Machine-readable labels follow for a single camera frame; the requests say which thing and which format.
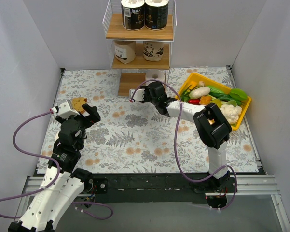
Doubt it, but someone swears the white unwrapped paper roll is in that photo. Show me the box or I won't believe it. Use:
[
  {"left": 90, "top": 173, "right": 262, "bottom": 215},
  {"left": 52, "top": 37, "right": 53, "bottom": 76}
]
[{"left": 145, "top": 70, "right": 165, "bottom": 85}]

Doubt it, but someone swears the brown roll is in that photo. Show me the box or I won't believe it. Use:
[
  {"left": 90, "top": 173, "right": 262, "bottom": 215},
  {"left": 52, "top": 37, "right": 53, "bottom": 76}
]
[
  {"left": 114, "top": 41, "right": 136, "bottom": 64},
  {"left": 143, "top": 41, "right": 164, "bottom": 62}
]

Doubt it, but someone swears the black roll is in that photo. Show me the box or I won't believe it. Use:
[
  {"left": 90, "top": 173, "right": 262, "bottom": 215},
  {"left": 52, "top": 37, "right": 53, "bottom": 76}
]
[
  {"left": 121, "top": 0, "right": 145, "bottom": 31},
  {"left": 145, "top": 0, "right": 169, "bottom": 30}
]

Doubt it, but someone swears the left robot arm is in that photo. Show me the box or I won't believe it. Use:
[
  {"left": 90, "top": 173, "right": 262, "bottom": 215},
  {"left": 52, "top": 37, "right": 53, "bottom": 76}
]
[{"left": 8, "top": 101, "right": 101, "bottom": 232}]

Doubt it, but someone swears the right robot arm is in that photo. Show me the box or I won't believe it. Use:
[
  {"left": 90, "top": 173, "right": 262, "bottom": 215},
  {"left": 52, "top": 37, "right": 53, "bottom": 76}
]
[{"left": 130, "top": 80, "right": 236, "bottom": 192}]

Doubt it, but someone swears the slice of bread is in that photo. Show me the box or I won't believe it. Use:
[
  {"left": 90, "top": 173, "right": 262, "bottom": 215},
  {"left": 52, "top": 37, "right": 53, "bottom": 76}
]
[{"left": 72, "top": 97, "right": 87, "bottom": 114}]

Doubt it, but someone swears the green leafy vegetable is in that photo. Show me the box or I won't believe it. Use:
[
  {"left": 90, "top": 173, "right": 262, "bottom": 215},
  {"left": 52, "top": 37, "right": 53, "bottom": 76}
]
[{"left": 180, "top": 85, "right": 197, "bottom": 102}]

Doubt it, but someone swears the red chili pepper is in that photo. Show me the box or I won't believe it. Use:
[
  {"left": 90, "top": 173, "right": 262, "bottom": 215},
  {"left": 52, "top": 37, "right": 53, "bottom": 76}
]
[{"left": 188, "top": 98, "right": 200, "bottom": 105}]

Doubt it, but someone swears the yellow plastic tray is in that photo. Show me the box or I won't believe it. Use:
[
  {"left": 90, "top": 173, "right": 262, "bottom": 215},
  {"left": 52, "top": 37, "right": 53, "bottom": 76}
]
[{"left": 178, "top": 73, "right": 251, "bottom": 131}]

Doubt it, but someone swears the white daikon radish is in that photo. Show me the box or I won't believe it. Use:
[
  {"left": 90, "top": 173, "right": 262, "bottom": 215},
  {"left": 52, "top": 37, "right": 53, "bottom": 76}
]
[{"left": 189, "top": 87, "right": 211, "bottom": 99}]

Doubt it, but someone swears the small beige mushroom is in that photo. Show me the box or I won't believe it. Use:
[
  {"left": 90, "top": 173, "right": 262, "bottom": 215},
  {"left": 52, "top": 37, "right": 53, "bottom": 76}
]
[{"left": 198, "top": 81, "right": 205, "bottom": 87}]

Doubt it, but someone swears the orange bell pepper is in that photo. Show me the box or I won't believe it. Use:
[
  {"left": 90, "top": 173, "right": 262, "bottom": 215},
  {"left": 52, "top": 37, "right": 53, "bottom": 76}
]
[{"left": 199, "top": 95, "right": 212, "bottom": 105}]

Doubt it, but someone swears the green cucumber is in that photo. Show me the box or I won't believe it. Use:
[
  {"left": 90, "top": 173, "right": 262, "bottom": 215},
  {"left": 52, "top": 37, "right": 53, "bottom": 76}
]
[{"left": 207, "top": 86, "right": 232, "bottom": 101}]

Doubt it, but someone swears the yellow star fruit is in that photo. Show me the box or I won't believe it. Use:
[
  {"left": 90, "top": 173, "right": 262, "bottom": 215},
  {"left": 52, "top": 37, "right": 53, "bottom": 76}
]
[{"left": 212, "top": 99, "right": 222, "bottom": 108}]

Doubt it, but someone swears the white cauliflower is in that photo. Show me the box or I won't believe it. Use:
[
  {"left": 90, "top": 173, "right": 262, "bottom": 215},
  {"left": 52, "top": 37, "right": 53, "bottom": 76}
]
[{"left": 220, "top": 104, "right": 242, "bottom": 125}]

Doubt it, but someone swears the green star fruit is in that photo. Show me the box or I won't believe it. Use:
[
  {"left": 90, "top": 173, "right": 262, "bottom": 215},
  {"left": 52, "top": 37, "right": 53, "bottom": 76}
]
[{"left": 229, "top": 88, "right": 248, "bottom": 101}]

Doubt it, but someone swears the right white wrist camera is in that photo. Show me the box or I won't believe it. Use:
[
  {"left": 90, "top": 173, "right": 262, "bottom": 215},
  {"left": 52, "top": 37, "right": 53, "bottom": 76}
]
[{"left": 129, "top": 88, "right": 145, "bottom": 102}]

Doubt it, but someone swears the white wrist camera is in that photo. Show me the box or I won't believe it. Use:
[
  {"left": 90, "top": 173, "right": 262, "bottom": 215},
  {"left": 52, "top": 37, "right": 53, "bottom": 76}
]
[
  {"left": 129, "top": 88, "right": 145, "bottom": 102},
  {"left": 51, "top": 100, "right": 80, "bottom": 119}
]

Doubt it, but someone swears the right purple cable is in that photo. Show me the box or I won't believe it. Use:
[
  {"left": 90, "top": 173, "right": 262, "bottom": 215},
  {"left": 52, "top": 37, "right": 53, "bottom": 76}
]
[{"left": 129, "top": 79, "right": 238, "bottom": 210}]

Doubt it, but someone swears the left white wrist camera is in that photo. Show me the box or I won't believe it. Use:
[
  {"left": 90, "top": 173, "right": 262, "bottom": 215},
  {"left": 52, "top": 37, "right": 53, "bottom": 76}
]
[{"left": 51, "top": 100, "right": 80, "bottom": 119}]

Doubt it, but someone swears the wooden wire-frame three-tier shelf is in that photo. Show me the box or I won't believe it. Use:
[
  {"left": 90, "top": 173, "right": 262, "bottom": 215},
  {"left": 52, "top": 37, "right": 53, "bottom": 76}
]
[{"left": 102, "top": 0, "right": 178, "bottom": 98}]

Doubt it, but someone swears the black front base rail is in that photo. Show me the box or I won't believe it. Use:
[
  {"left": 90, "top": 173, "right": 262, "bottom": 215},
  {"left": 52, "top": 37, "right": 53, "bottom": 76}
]
[{"left": 26, "top": 172, "right": 266, "bottom": 205}]

